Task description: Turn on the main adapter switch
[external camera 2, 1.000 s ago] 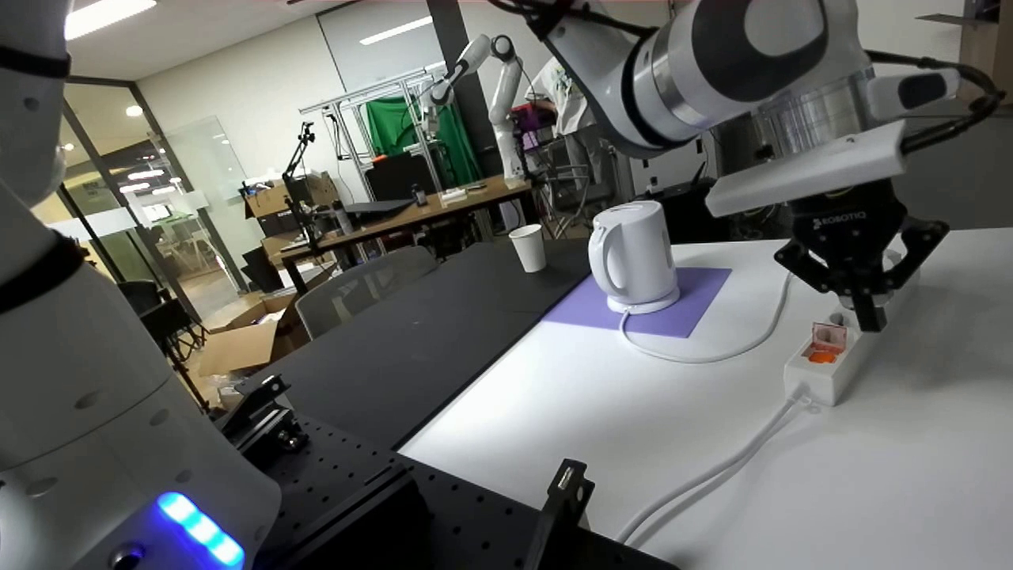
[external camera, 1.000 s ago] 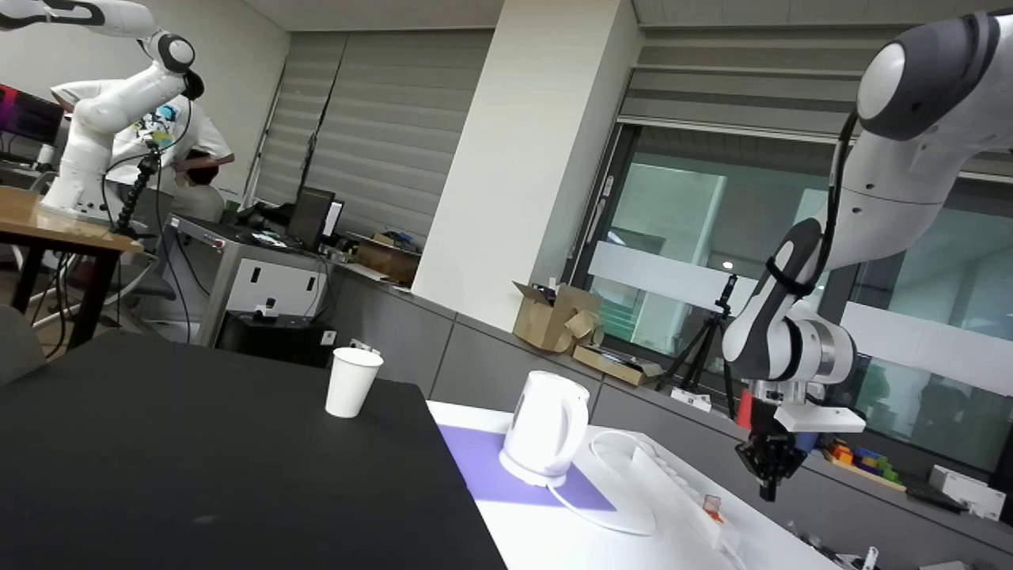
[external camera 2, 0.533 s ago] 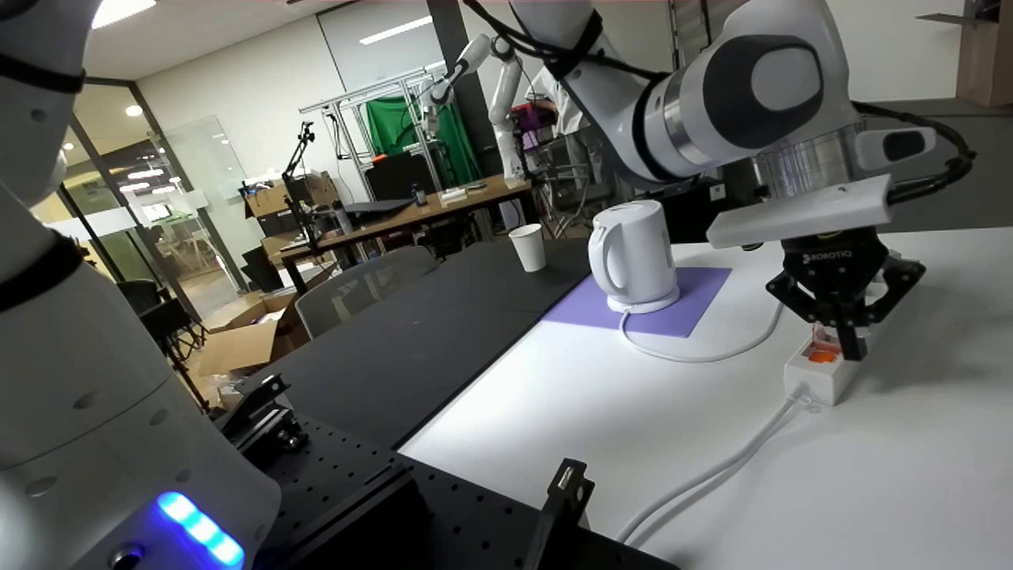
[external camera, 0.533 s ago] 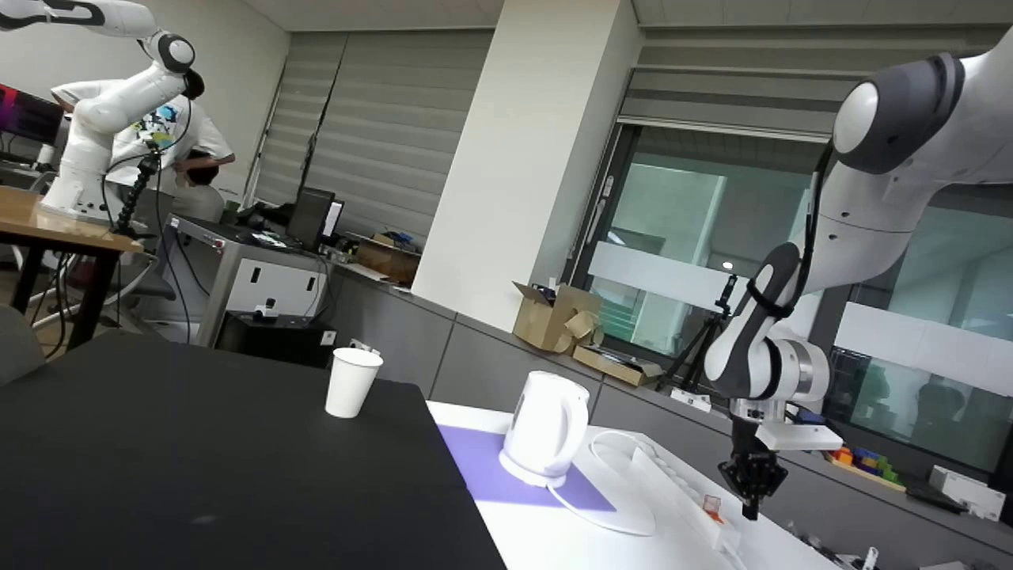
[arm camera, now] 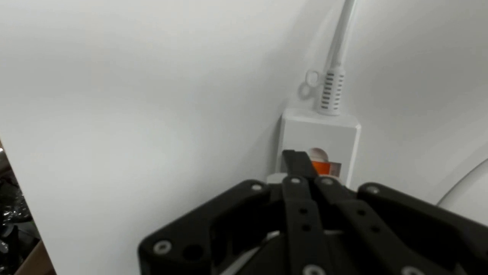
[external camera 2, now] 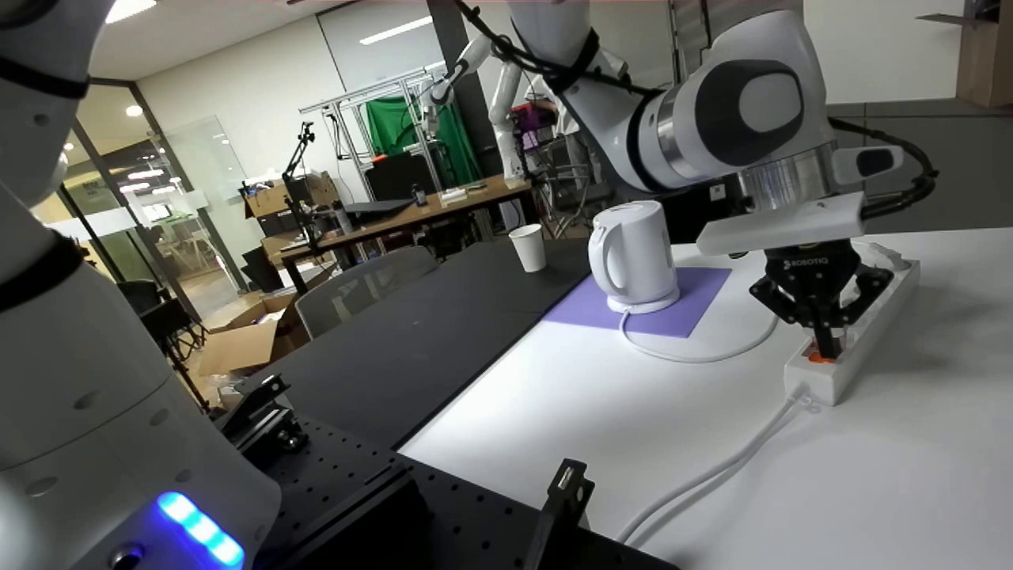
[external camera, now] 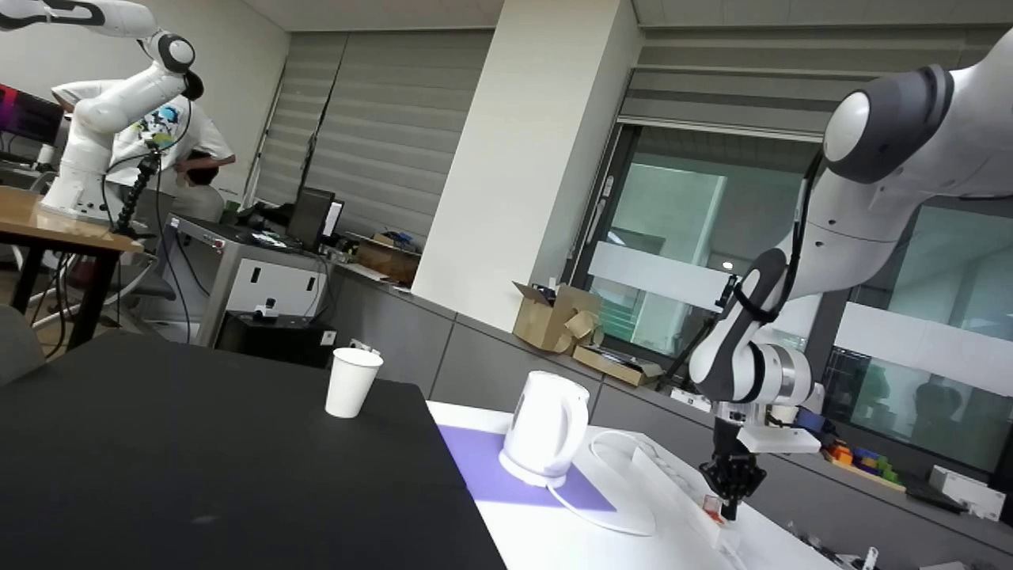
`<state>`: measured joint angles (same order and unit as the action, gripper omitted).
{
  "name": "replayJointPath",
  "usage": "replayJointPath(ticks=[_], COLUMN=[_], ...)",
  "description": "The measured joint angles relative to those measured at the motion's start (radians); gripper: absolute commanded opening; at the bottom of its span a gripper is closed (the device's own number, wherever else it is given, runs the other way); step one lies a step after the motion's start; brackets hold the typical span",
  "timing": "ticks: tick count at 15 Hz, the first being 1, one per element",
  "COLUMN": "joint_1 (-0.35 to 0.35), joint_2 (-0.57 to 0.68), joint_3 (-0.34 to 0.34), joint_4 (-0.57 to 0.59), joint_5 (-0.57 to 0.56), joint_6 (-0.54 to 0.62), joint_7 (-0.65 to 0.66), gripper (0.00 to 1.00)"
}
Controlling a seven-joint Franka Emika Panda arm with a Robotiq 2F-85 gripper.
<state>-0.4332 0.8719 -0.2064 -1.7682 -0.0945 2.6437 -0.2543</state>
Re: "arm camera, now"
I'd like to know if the orange rocker switch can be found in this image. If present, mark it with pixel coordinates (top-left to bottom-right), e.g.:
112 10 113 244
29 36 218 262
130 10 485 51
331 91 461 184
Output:
308 158 343 179

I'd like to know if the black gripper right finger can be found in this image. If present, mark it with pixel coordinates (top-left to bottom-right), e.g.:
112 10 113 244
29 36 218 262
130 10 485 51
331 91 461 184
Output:
313 175 488 275

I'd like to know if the white power strip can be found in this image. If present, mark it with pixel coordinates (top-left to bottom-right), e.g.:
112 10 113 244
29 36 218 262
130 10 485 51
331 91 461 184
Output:
275 106 363 190

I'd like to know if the white kettle cable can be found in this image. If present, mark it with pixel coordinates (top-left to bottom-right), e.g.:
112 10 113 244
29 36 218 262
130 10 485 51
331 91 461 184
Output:
435 157 488 207

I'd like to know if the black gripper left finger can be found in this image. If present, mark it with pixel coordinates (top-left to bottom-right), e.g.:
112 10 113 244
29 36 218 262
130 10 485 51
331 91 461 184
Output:
136 149 333 275

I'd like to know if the brown cardboard box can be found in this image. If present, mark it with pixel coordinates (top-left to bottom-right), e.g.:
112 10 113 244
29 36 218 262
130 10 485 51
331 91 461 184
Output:
14 241 58 275

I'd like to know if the white power strip cable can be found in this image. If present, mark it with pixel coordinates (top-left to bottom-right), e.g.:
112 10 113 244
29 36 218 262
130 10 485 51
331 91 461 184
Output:
298 0 359 117

